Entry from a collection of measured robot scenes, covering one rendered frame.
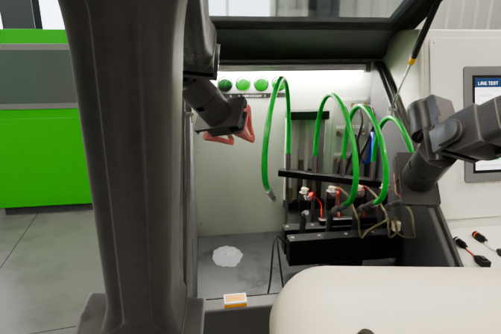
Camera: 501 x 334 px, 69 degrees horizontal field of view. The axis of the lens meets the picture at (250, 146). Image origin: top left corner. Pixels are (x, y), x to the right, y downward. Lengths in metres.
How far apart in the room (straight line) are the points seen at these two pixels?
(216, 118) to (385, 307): 0.51
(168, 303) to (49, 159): 3.42
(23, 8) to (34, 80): 1.23
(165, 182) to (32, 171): 3.57
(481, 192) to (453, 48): 0.44
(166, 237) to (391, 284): 0.13
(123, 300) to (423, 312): 0.19
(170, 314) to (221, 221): 1.08
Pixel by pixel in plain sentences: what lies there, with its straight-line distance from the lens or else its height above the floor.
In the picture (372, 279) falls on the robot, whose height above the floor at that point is 1.39.
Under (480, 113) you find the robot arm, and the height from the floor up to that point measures 1.42.
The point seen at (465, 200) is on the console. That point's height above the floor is 1.06.
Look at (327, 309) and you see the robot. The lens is 0.20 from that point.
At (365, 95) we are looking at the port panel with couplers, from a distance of 1.35.
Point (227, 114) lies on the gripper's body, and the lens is 0.67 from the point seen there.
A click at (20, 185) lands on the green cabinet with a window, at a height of 0.29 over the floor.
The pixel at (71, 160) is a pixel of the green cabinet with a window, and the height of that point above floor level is 0.50.
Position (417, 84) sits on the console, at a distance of 1.19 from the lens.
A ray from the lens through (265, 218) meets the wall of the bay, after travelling 1.38.
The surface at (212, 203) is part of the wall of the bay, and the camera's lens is 1.33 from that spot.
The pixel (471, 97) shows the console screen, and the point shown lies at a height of 1.36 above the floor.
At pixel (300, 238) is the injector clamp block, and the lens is 1.07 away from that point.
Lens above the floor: 1.51
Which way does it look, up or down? 16 degrees down
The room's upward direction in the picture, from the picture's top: straight up
